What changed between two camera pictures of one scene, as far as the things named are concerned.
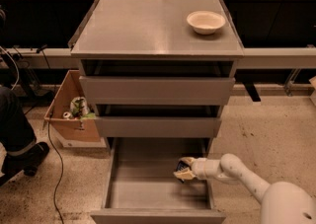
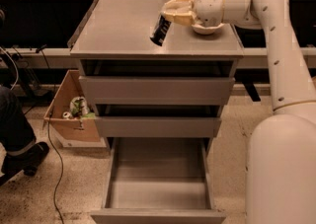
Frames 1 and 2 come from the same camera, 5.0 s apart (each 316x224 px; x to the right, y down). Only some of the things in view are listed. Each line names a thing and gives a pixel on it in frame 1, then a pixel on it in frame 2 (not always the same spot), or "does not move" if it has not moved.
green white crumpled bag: [79, 109] does not move
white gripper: [199, 168] to [209, 7]
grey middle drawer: [157, 126] does not move
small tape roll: [66, 114] does not move
